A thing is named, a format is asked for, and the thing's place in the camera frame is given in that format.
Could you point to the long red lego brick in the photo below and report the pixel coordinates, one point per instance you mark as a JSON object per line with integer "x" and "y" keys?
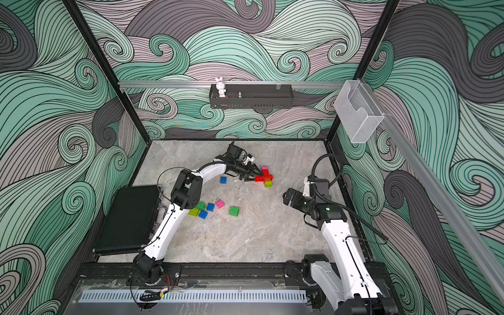
{"x": 266, "y": 176}

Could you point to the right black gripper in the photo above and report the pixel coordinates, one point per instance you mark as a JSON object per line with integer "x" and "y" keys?
{"x": 296, "y": 202}

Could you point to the white pink bunny figurine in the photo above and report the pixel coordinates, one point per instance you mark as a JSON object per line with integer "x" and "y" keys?
{"x": 221, "y": 87}

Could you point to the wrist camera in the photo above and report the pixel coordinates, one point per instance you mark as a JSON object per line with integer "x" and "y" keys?
{"x": 248, "y": 159}
{"x": 307, "y": 187}

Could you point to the black wall shelf tray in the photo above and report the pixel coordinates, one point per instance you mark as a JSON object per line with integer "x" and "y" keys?
{"x": 252, "y": 96}

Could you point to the green lego brick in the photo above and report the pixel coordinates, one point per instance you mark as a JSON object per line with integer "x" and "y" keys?
{"x": 234, "y": 211}
{"x": 201, "y": 206}

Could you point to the aluminium rail right wall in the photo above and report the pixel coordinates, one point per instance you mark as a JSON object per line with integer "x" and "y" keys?
{"x": 477, "y": 248}

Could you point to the green lego brick right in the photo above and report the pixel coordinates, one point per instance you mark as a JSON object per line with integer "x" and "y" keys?
{"x": 234, "y": 211}

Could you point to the lime long lego brick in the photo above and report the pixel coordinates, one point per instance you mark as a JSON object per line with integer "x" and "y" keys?
{"x": 194, "y": 212}

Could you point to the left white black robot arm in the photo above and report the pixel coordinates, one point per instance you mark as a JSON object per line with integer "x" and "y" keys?
{"x": 185, "y": 196}

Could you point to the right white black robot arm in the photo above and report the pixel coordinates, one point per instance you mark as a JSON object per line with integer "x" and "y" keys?
{"x": 350, "y": 289}

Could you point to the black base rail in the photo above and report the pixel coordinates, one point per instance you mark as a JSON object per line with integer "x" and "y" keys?
{"x": 289, "y": 273}

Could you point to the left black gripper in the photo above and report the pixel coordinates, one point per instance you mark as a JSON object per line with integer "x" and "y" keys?
{"x": 251, "y": 172}

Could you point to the white slotted cable duct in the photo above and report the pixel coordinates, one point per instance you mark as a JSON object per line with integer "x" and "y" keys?
{"x": 197, "y": 296}

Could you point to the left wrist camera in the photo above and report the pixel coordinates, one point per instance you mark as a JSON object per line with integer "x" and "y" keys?
{"x": 248, "y": 159}

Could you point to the black box on table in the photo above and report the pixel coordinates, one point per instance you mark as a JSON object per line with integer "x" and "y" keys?
{"x": 130, "y": 220}

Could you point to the clear plastic wall bin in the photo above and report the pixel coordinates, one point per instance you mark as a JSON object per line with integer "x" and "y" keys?
{"x": 358, "y": 110}

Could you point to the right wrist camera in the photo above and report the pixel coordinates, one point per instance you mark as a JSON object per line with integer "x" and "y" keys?
{"x": 307, "y": 187}

